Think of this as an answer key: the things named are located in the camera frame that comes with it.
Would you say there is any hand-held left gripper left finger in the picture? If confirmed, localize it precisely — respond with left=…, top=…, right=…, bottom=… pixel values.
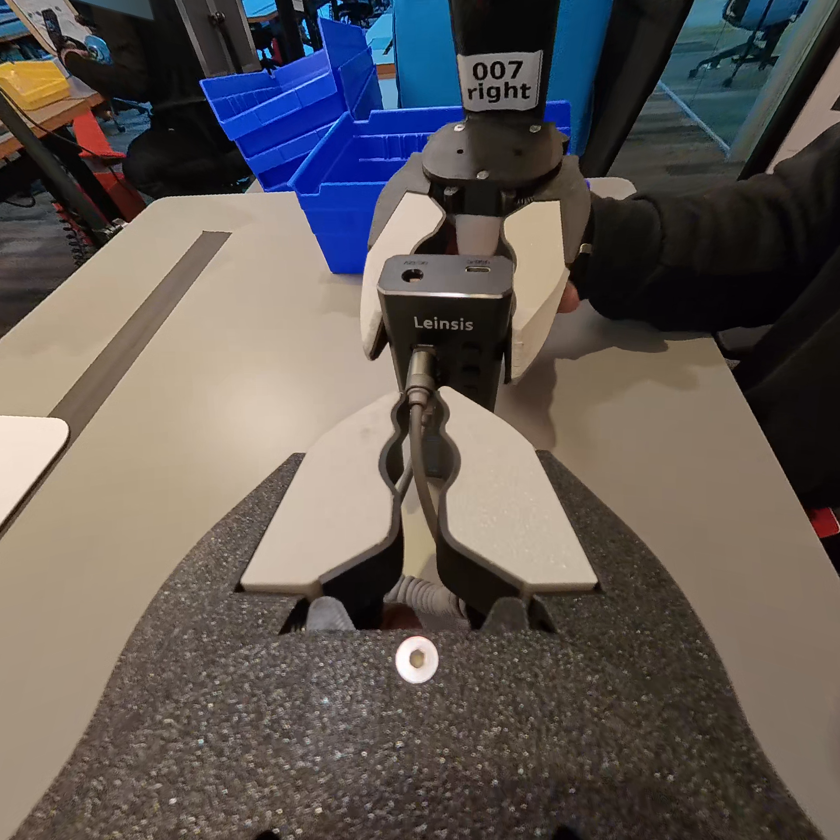
left=239, top=387, right=414, bottom=595

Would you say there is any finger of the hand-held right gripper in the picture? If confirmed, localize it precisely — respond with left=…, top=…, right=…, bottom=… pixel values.
left=360, top=190, right=448, bottom=362
left=500, top=199, right=572, bottom=387

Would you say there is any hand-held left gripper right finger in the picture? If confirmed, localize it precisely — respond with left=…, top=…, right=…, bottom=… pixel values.
left=433, top=386, right=599, bottom=597

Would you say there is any black USB hub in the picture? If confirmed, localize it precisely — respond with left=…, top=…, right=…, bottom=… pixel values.
left=376, top=255, right=516, bottom=476

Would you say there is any grey USB cable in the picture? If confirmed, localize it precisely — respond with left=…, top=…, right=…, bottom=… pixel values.
left=384, top=343, right=463, bottom=618

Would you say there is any person's right forearm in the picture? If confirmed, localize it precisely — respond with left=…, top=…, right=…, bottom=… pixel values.
left=571, top=125, right=840, bottom=332

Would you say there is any wooden desk with red legs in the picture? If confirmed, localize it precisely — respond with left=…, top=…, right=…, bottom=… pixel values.
left=0, top=92, right=145, bottom=224

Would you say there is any person's black clothing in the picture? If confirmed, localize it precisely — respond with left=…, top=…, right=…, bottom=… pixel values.
left=715, top=315, right=840, bottom=519

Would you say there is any blue office chair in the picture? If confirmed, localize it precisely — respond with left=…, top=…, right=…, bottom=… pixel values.
left=689, top=0, right=811, bottom=86

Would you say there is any black light stand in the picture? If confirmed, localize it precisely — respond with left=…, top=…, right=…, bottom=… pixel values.
left=0, top=88, right=129, bottom=263

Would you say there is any yellow plastic bin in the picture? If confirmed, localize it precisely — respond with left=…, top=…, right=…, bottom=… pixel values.
left=0, top=60, right=70, bottom=109

